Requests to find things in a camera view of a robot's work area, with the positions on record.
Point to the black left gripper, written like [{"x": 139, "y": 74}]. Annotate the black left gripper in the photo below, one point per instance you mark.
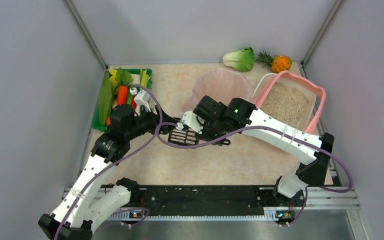
[{"x": 160, "y": 120}]

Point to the pink plastic bin liner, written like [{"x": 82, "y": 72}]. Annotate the pink plastic bin liner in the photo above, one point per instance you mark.
[{"x": 221, "y": 85}]

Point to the black litter scoop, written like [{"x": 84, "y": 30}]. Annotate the black litter scoop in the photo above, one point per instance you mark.
[{"x": 189, "y": 137}]

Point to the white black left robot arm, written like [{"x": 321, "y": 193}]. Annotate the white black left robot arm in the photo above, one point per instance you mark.
[{"x": 78, "y": 217}]

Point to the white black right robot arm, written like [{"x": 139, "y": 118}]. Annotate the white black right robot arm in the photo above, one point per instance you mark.
[{"x": 312, "y": 151}]

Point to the beige cat litter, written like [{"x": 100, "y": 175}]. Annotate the beige cat litter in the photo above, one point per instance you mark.
[{"x": 286, "y": 104}]

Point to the pink white litter box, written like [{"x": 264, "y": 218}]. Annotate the pink white litter box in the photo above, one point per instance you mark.
[{"x": 314, "y": 93}]

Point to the red toy chili pepper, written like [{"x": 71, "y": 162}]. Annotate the red toy chili pepper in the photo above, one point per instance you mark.
[{"x": 134, "y": 104}]

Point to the orange toy carrot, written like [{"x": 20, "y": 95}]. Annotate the orange toy carrot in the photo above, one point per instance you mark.
[{"x": 121, "y": 95}]

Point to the green plastic tray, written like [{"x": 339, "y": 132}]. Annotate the green plastic tray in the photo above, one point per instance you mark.
[{"x": 125, "y": 77}]

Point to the white green toy celery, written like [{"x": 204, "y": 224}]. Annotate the white green toy celery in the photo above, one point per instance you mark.
[{"x": 145, "y": 77}]

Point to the large green leaf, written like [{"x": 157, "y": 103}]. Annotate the large green leaf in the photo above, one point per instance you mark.
[{"x": 105, "y": 99}]

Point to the yellow toy corn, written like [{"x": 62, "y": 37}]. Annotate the yellow toy corn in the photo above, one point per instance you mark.
[{"x": 113, "y": 77}]

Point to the toy napa cabbage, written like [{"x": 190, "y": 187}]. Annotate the toy napa cabbage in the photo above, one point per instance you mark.
[{"x": 242, "y": 60}]

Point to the orange toy pineapple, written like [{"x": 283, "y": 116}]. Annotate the orange toy pineapple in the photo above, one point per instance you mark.
[{"x": 275, "y": 63}]

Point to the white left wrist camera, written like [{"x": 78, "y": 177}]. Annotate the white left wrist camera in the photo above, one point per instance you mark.
[{"x": 142, "y": 98}]

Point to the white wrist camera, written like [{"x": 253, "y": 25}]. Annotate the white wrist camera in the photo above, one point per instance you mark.
[
  {"x": 142, "y": 98},
  {"x": 192, "y": 121}
]

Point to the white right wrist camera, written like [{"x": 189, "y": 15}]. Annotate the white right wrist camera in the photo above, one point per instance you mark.
[{"x": 192, "y": 121}]

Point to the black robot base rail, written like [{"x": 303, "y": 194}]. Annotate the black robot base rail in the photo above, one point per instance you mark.
[{"x": 211, "y": 201}]

